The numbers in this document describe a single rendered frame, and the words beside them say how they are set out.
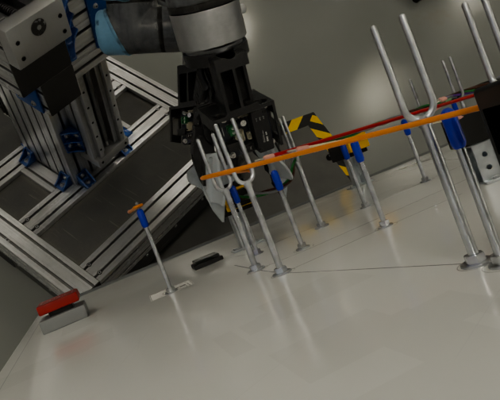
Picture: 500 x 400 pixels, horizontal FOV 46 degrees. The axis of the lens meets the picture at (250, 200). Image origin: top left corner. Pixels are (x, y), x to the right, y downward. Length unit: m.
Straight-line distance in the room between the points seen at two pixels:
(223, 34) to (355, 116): 1.96
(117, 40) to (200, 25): 0.42
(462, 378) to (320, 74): 2.53
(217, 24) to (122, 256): 1.31
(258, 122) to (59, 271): 1.32
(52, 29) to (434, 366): 1.09
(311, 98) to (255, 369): 2.33
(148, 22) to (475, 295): 0.80
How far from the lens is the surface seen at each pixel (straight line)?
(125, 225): 1.91
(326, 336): 0.31
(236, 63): 0.61
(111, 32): 1.01
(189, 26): 0.61
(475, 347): 0.24
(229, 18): 0.62
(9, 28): 1.18
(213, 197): 0.70
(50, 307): 0.75
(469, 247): 0.34
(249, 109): 0.62
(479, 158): 0.61
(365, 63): 2.81
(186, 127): 0.88
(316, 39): 2.91
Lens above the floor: 1.77
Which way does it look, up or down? 53 degrees down
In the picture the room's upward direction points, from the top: straight up
